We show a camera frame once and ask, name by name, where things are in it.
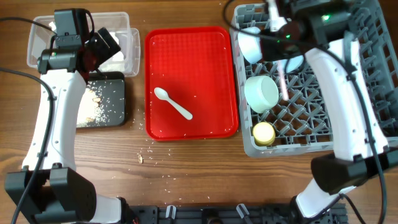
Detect white napkin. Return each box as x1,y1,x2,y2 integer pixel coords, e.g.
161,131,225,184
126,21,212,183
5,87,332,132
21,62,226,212
104,32,127,72

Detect light blue plate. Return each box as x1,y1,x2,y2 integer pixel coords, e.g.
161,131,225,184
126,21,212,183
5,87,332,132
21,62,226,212
280,55,305,73

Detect white plastic fork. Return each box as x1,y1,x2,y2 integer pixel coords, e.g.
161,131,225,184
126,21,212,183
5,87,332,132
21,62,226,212
277,60,289,101

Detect light blue small bowl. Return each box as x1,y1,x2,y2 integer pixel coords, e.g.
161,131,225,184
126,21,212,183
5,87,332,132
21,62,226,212
238,32,262,64

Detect mint green bowl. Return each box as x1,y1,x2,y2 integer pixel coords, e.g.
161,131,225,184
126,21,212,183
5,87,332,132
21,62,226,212
244,75,279,113

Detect rice and food scraps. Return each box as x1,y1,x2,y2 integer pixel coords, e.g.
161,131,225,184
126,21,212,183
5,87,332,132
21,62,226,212
76,82,107,128

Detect white plastic spoon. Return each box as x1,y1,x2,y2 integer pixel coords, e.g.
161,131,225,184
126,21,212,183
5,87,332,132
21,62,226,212
154,87,193,120

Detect yellow plastic cup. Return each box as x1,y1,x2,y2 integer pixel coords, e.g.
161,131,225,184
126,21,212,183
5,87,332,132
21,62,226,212
252,122,275,146

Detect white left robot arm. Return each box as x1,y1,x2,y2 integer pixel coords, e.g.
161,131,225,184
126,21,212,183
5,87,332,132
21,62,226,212
5,8,132,223

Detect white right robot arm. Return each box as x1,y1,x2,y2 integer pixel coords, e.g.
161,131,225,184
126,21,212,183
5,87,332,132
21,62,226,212
225,1,397,223

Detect clear plastic waste bin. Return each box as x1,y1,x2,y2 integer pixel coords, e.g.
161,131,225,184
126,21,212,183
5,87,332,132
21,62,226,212
26,12,141,77

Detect black waste tray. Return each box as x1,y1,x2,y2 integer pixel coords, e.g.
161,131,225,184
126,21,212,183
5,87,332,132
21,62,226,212
87,72,126,128

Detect grey dishwasher rack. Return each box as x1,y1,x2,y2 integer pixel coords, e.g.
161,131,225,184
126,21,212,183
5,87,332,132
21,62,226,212
229,0,397,157

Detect red plastic tray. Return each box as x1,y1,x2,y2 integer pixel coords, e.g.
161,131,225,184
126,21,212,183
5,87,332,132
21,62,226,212
144,26,239,141

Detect food scrap on table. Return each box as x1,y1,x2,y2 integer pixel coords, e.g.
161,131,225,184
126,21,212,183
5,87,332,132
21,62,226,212
138,154,144,164

